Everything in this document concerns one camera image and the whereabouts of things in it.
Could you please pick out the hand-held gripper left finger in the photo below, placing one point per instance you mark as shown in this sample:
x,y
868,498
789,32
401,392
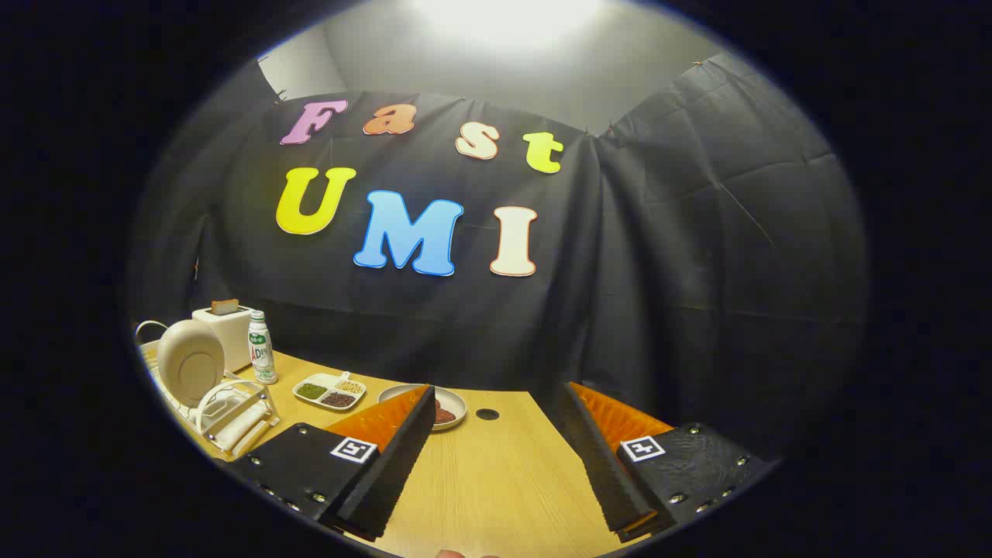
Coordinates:
x,y
391,473

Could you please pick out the beige round plate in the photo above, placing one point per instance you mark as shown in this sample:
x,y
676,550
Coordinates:
x,y
190,364

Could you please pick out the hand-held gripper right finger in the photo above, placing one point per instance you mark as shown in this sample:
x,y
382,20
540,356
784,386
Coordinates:
x,y
601,465

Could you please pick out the white toaster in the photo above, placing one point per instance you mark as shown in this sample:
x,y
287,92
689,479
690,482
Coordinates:
x,y
232,337

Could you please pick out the black backdrop cloth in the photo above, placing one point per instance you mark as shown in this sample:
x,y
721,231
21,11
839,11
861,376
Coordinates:
x,y
659,256

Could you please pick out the small grey oval plate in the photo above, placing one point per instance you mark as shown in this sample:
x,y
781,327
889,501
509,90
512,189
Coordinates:
x,y
457,403

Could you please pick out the red round patty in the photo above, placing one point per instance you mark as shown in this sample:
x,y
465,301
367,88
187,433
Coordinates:
x,y
445,415

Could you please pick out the toasted bread slice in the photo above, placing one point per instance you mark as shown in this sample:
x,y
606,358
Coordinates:
x,y
225,306

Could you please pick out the white green label bottle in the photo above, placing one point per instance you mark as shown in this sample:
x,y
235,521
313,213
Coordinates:
x,y
261,353

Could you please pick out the white divided bean dish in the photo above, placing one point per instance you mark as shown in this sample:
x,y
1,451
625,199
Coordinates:
x,y
329,391

